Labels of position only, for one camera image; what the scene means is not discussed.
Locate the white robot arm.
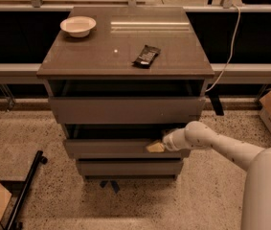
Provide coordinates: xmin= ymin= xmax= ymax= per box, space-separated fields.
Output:
xmin=147 ymin=121 xmax=271 ymax=230

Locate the grey bottom drawer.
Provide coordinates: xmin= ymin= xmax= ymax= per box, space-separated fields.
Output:
xmin=76 ymin=160 xmax=183 ymax=176

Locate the grey metal rail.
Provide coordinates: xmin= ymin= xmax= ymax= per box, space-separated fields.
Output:
xmin=0 ymin=63 xmax=271 ymax=84

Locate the black snack packet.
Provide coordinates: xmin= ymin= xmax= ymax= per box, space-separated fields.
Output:
xmin=133 ymin=45 xmax=161 ymax=69

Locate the white bowl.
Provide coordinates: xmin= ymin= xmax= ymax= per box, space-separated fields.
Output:
xmin=60 ymin=16 xmax=96 ymax=38

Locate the grey top drawer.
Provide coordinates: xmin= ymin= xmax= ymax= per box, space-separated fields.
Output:
xmin=49 ymin=97 xmax=205 ymax=125

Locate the black bracket under rail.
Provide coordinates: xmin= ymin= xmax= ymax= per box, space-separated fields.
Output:
xmin=207 ymin=86 xmax=224 ymax=116

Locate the grey drawer cabinet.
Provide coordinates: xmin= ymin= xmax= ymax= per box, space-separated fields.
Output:
xmin=37 ymin=7 xmax=215 ymax=178

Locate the grey drawer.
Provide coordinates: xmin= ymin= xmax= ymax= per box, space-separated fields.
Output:
xmin=49 ymin=97 xmax=205 ymax=125
xmin=64 ymin=139 xmax=190 ymax=159
xmin=76 ymin=160 xmax=183 ymax=176

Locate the white cable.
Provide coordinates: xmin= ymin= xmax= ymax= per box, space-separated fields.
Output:
xmin=205 ymin=4 xmax=242 ymax=93

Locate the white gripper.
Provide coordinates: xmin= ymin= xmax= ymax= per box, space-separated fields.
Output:
xmin=146 ymin=128 xmax=190 ymax=153

